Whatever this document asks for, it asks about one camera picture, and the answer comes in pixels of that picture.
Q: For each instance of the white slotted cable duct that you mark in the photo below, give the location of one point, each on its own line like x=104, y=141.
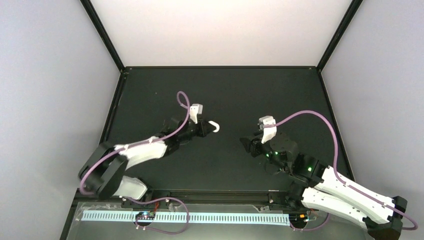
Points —
x=278, y=219

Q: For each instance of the left black frame post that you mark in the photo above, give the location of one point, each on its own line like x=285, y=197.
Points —
x=102, y=32

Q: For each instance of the white capsule object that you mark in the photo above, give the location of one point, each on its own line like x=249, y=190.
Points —
x=215, y=126

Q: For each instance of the clear plastic sheet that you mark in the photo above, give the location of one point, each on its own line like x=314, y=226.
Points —
x=104, y=212

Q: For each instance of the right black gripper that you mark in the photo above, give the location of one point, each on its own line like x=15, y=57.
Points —
x=252, y=144

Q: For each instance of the black frame post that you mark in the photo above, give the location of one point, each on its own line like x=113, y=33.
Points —
x=338, y=34
x=102, y=32

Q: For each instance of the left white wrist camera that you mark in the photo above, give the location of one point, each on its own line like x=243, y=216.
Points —
x=195, y=110

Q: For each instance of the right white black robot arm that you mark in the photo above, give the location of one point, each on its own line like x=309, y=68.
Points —
x=316, y=185

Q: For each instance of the black front mounting rail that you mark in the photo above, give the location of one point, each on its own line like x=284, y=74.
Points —
x=276, y=198

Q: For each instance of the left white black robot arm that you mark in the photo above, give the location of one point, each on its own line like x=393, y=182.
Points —
x=104, y=174

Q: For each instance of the right black frame post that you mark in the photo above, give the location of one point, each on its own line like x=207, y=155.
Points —
x=338, y=34

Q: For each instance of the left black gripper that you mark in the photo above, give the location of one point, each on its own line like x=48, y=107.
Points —
x=202, y=131

